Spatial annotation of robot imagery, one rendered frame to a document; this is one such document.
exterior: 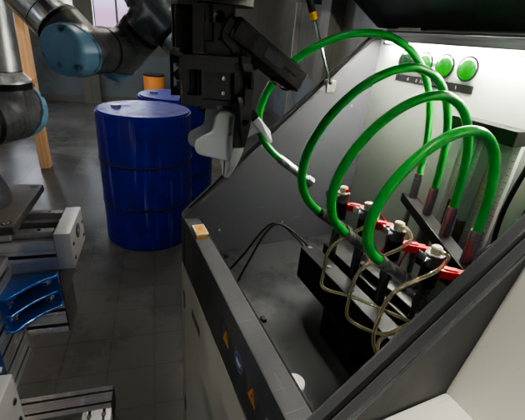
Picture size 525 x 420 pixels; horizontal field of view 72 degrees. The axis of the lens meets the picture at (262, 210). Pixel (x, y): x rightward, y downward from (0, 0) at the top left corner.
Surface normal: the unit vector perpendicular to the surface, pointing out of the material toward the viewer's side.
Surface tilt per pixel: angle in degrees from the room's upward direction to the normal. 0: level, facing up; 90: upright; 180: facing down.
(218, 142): 93
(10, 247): 90
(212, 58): 90
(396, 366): 43
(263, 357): 0
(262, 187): 90
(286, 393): 0
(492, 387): 76
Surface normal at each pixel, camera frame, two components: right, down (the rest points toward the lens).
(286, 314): 0.08, -0.90
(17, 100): 0.81, 0.34
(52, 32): -0.19, 0.41
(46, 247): 0.26, 0.44
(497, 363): -0.87, -0.11
